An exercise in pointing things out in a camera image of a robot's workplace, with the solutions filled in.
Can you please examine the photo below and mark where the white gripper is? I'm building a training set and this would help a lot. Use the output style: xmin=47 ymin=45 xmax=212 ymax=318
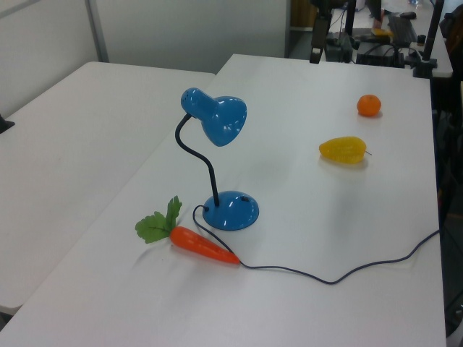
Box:
xmin=310 ymin=0 xmax=333 ymax=65

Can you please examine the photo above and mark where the blue desk lamp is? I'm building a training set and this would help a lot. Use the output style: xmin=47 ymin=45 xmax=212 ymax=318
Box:
xmin=175 ymin=86 xmax=260 ymax=232

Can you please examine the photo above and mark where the thin black pole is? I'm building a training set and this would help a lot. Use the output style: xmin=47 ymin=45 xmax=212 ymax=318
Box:
xmin=343 ymin=0 xmax=360 ymax=41

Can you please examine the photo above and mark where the black electronics box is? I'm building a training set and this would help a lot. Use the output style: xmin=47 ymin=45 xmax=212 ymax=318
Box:
xmin=355 ymin=42 xmax=407 ymax=68

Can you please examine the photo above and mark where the orange toy tangerine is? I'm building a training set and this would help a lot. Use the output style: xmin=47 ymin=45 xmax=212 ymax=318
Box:
xmin=357 ymin=94 xmax=383 ymax=118

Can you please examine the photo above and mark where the black keyboard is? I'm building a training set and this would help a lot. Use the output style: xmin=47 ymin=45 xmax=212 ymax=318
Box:
xmin=387 ymin=15 xmax=418 ymax=44

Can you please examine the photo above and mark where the yellow toy starfruit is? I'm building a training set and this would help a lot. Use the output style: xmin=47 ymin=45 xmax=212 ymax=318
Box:
xmin=318 ymin=135 xmax=373 ymax=165

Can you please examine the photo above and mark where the black pole with table clamp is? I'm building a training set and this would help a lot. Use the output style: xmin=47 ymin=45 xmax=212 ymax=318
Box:
xmin=412 ymin=0 xmax=446 ymax=79

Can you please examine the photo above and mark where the orange toy carrot with leaves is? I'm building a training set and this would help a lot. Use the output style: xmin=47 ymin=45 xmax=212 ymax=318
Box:
xmin=135 ymin=195 xmax=241 ymax=266

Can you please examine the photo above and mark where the white side table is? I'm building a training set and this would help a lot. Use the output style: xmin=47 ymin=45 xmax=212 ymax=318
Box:
xmin=0 ymin=61 xmax=217 ymax=316

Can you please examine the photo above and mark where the small black object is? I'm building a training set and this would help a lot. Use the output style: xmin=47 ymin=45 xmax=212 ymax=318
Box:
xmin=0 ymin=113 xmax=17 ymax=135

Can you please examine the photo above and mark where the dark lamp power cable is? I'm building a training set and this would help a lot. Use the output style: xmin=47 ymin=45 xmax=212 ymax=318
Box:
xmin=191 ymin=205 xmax=441 ymax=286

